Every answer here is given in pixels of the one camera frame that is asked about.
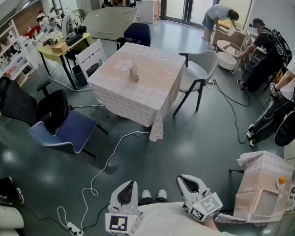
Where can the grey white backpack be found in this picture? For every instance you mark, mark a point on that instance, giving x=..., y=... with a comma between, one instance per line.
x=68, y=24

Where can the white flowers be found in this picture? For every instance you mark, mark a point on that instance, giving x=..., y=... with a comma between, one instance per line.
x=54, y=36

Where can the table with pink checked cloth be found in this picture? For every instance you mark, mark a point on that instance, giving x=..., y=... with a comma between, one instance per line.
x=150, y=90

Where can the glass double door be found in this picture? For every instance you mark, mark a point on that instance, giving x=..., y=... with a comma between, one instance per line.
x=177, y=1

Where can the black mesh office chair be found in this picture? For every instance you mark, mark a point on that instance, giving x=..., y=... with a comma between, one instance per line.
x=14, y=102

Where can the orange ball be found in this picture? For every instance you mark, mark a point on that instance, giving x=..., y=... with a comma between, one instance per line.
x=282, y=179

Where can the wooden basket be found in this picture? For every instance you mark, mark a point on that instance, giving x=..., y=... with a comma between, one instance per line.
x=59, y=47

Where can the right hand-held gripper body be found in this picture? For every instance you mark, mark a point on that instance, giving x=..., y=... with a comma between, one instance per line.
x=206, y=205

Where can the black device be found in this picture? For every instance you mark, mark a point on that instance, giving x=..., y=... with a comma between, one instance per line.
x=73, y=38

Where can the dark blue office chair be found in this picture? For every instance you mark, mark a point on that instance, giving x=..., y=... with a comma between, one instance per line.
x=137, y=32

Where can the person's shoe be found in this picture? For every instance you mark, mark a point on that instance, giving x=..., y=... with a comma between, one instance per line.
x=146, y=194
x=162, y=193

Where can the black round stool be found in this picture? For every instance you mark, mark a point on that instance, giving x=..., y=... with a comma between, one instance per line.
x=288, y=129

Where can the white shelf unit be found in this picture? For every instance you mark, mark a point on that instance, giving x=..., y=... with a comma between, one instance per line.
x=14, y=45

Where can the cardboard box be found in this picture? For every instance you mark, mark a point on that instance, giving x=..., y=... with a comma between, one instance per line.
x=228, y=37

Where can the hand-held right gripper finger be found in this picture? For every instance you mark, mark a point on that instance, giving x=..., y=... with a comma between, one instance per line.
x=183, y=190
x=199, y=184

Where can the white wooden chair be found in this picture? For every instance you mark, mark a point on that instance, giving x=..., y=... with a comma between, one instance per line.
x=89, y=51

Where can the person's black trousers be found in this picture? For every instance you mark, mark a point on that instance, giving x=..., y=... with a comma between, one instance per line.
x=147, y=201

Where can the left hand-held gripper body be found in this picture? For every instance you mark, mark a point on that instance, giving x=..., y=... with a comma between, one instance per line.
x=123, y=220

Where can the person's left shoe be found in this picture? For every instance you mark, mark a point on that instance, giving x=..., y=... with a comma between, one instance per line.
x=146, y=194

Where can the black waste bin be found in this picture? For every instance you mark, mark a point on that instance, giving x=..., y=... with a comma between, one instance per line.
x=79, y=76

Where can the person's right shoe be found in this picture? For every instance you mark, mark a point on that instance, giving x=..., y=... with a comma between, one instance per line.
x=162, y=193

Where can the white power strip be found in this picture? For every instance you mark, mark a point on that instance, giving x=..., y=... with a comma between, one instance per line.
x=75, y=228
x=211, y=81

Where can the person's white shirt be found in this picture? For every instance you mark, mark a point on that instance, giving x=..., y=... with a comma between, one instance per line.
x=172, y=220

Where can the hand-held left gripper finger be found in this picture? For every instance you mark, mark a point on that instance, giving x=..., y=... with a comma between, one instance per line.
x=115, y=195
x=134, y=195

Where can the large grey covered platform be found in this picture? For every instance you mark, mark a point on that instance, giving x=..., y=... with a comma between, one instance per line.
x=110, y=21

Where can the pink cloth covered box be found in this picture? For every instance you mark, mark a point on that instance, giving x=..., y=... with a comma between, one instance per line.
x=263, y=181

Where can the person's right forearm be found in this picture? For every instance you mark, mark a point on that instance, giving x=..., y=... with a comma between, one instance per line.
x=211, y=224

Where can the yellow-green table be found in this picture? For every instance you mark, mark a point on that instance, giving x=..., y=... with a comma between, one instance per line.
x=45, y=51

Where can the white round stool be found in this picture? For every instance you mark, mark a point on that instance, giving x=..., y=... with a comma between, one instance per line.
x=226, y=60

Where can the grey shell chair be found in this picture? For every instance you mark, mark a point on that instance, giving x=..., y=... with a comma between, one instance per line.
x=199, y=63

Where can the white counter cabinet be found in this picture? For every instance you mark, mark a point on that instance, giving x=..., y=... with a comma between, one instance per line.
x=147, y=10

